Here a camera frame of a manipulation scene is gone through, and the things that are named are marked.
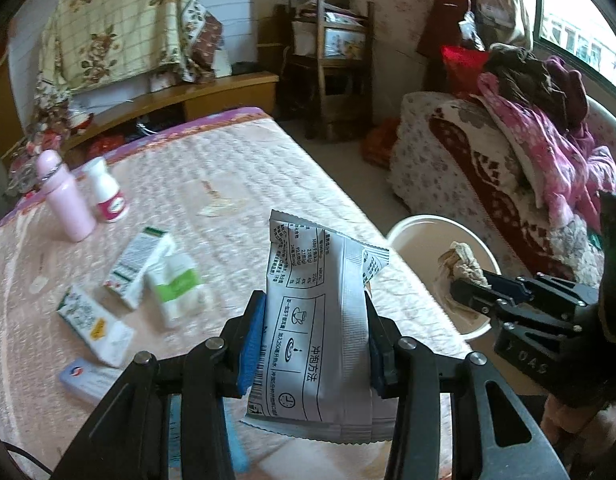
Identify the pink quilted tablecloth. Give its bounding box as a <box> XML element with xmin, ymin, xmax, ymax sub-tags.
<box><xmin>0</xmin><ymin>105</ymin><xmax>474</xmax><ymax>480</ymax></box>

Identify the white flat medicine box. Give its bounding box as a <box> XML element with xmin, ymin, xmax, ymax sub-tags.
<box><xmin>58</xmin><ymin>359</ymin><xmax>122</xmax><ymax>405</ymax></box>

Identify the white green tissue pack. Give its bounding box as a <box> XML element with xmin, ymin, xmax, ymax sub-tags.
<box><xmin>145</xmin><ymin>252</ymin><xmax>205</xmax><ymax>330</ymax></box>

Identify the floral covered sofa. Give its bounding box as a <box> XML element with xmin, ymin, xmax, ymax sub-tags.
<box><xmin>389</xmin><ymin>92</ymin><xmax>603</xmax><ymax>286</ymax></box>

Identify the beige stocking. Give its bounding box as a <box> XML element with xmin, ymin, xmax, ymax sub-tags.
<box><xmin>433</xmin><ymin>242</ymin><xmax>490</xmax><ymax>312</ymax></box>

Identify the grey printed food pouch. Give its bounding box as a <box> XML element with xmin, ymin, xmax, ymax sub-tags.
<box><xmin>243</xmin><ymin>210</ymin><xmax>397</xmax><ymax>444</ymax></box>

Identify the white round trash bin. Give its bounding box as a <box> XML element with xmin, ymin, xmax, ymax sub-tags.
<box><xmin>387</xmin><ymin>214</ymin><xmax>501</xmax><ymax>341</ymax></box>

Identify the floral beige cloth cover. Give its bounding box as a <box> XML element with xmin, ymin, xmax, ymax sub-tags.
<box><xmin>34</xmin><ymin>0</ymin><xmax>225</xmax><ymax>106</ymax></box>

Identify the white green medicine box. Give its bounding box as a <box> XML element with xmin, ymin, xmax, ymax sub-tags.
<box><xmin>102</xmin><ymin>226</ymin><xmax>177</xmax><ymax>310</ymax></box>

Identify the pink floral clothes pile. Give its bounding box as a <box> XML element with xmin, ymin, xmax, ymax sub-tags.
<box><xmin>477</xmin><ymin>70</ymin><xmax>616</xmax><ymax>232</ymax></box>

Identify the pink thermos bottle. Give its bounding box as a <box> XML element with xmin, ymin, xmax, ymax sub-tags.
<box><xmin>35</xmin><ymin>150</ymin><xmax>96</xmax><ymax>242</ymax></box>

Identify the dark clothes pile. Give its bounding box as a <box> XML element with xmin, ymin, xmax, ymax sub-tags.
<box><xmin>484</xmin><ymin>44</ymin><xmax>589</xmax><ymax>133</ymax></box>

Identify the red bag on floor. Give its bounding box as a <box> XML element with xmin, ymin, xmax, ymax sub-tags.
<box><xmin>361</xmin><ymin>118</ymin><xmax>400</xmax><ymax>169</ymax></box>

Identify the wooden tv cabinet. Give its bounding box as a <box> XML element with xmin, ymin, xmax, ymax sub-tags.
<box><xmin>61</xmin><ymin>72</ymin><xmax>279</xmax><ymax>152</ymax></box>

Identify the white pill bottle pink label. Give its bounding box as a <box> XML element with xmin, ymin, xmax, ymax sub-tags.
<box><xmin>84</xmin><ymin>157</ymin><xmax>128</xmax><ymax>223</ymax></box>

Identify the white yellow medicine box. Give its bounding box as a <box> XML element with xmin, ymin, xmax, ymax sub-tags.
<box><xmin>57</xmin><ymin>284</ymin><xmax>135</xmax><ymax>368</ymax></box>

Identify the wooden shelf rack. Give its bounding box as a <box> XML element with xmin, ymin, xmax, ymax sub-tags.
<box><xmin>277</xmin><ymin>0</ymin><xmax>375</xmax><ymax>142</ymax></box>

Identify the red pillow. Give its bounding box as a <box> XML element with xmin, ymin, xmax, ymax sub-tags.
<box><xmin>441</xmin><ymin>46</ymin><xmax>489</xmax><ymax>96</ymax></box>

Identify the black cable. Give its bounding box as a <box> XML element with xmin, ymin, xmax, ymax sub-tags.
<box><xmin>2</xmin><ymin>440</ymin><xmax>54</xmax><ymax>476</ymax></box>

